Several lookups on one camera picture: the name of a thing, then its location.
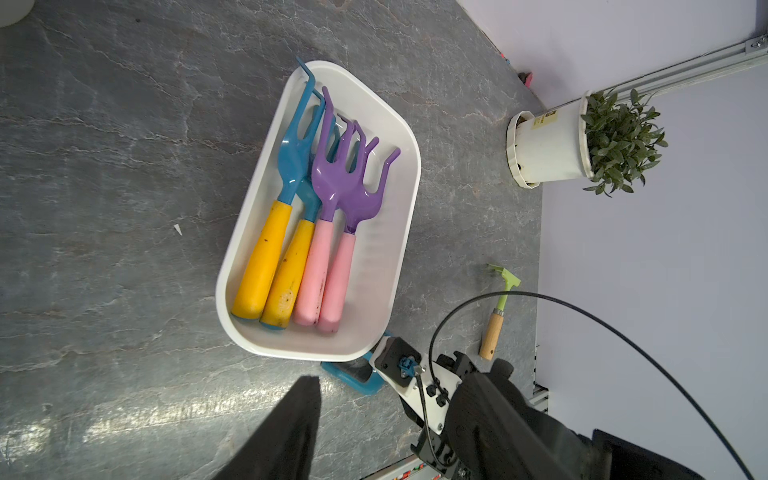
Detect large potted plant white pot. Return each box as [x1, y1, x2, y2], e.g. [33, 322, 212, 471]
[506, 89, 668, 197]

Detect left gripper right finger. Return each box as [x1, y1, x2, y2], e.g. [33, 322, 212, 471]
[446, 373, 582, 479]

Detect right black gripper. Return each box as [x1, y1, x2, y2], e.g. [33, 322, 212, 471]
[401, 351, 477, 479]

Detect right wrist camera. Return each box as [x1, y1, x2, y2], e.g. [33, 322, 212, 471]
[369, 335, 461, 434]

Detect teal fork yellow handle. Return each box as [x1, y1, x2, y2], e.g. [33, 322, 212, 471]
[321, 330, 391, 396]

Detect white storage box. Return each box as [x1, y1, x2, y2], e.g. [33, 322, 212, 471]
[215, 60, 421, 362]

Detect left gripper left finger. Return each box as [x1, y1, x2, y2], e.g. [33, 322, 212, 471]
[215, 376, 321, 480]

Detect aluminium frame rails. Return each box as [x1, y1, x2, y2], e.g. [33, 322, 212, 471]
[407, 36, 767, 479]

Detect purple rake pink handle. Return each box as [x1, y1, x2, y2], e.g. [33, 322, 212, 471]
[312, 121, 401, 333]
[294, 87, 345, 326]

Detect teal rake yellow handle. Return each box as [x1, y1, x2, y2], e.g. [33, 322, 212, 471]
[260, 105, 324, 329]
[231, 61, 325, 320]

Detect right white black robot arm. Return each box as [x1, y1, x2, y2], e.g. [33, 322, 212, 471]
[399, 353, 699, 479]

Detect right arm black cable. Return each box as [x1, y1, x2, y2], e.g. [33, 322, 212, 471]
[413, 290, 757, 480]

